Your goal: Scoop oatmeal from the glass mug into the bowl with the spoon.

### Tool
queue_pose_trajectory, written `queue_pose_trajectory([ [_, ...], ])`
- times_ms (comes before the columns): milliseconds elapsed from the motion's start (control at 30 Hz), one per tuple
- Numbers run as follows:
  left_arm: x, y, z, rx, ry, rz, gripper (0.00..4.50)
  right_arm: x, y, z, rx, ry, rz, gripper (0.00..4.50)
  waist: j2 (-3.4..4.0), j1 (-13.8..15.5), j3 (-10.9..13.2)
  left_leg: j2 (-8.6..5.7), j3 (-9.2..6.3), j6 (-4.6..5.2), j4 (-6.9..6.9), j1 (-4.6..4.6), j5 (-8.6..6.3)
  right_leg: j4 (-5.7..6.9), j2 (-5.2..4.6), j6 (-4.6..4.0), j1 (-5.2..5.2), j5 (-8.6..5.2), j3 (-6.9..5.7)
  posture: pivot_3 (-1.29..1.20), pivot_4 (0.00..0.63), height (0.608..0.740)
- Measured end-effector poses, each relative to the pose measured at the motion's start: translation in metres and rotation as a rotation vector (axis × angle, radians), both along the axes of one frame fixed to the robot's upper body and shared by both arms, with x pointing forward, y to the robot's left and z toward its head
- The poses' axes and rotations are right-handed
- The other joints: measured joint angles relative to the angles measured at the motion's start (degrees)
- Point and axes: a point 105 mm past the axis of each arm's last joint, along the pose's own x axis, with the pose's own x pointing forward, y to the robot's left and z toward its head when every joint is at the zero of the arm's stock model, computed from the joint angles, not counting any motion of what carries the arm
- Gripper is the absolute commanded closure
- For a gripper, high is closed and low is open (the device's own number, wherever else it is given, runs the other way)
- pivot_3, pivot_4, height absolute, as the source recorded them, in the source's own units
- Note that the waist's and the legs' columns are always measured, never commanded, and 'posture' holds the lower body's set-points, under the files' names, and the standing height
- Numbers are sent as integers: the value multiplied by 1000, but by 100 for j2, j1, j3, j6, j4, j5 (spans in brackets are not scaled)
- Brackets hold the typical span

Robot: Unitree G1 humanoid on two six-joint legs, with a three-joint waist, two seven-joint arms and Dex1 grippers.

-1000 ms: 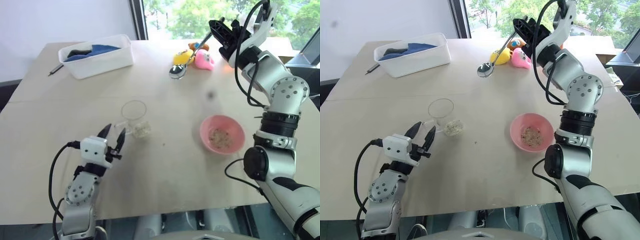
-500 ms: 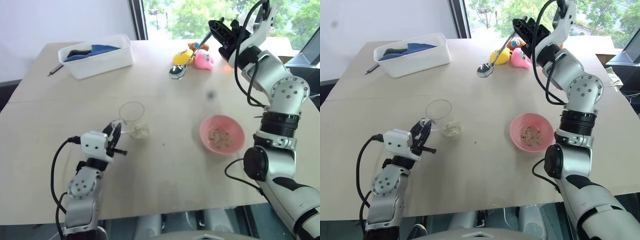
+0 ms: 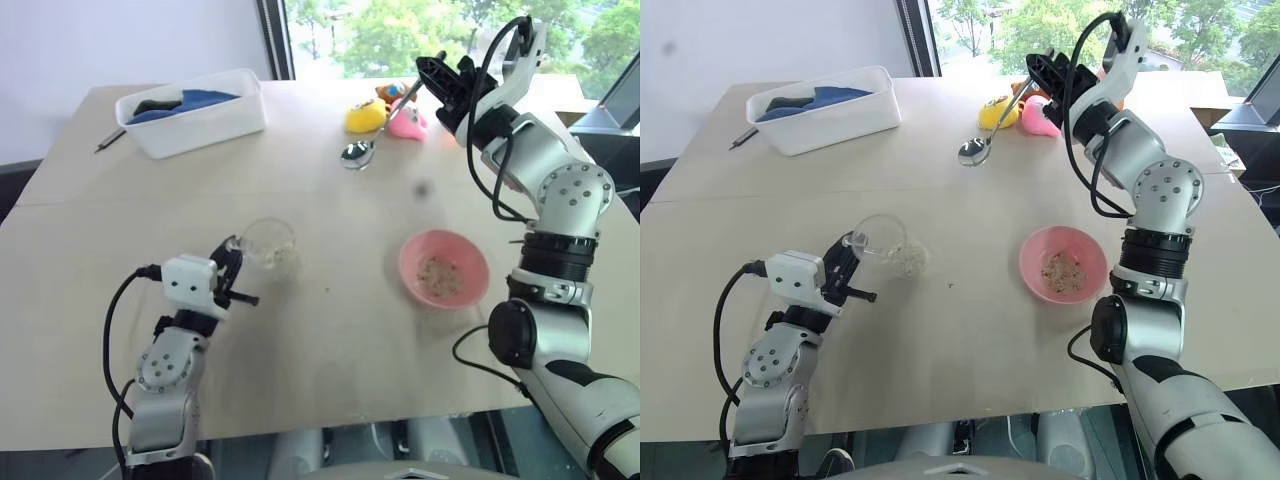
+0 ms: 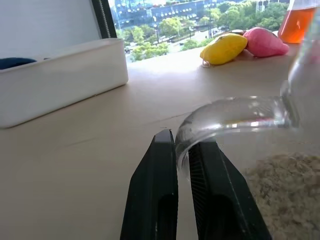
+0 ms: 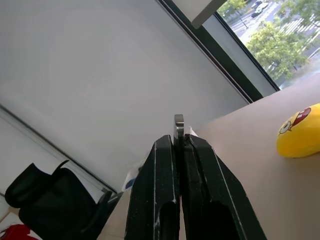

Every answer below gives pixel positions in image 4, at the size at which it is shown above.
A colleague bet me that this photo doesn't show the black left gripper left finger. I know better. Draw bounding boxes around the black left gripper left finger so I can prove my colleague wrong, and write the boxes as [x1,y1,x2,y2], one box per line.
[119,128,179,240]

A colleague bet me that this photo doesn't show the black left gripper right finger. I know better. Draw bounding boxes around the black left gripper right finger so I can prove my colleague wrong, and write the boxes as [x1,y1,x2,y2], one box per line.
[187,139,273,240]

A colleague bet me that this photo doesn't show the clear glass pitcher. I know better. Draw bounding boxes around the clear glass pitcher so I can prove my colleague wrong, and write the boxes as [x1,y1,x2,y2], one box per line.
[174,0,320,240]

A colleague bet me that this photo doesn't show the oatmeal flakes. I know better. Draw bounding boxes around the oatmeal flakes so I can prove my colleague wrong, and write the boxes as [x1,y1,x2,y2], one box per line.
[243,152,320,240]

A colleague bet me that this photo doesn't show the white rectangular plastic box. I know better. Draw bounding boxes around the white rectangular plastic box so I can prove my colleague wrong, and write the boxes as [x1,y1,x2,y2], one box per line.
[0,37,129,130]

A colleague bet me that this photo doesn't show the yellow plush toy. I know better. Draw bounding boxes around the yellow plush toy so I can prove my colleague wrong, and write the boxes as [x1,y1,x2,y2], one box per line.
[199,33,249,68]

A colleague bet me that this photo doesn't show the pink plush toy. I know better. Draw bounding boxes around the pink plush toy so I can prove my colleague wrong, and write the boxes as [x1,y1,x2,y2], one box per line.
[242,26,290,59]

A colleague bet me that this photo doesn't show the dark blue cloth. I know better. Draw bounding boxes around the dark blue cloth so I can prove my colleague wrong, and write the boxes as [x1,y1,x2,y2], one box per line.
[0,57,38,70]

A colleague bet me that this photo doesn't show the glass flask with orange liquid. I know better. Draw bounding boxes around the glass flask with orange liquid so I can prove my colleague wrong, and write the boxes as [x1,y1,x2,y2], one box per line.
[277,0,317,45]

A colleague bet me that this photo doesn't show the black window frame post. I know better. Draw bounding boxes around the black window frame post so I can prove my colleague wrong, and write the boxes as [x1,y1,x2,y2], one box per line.
[91,0,118,40]

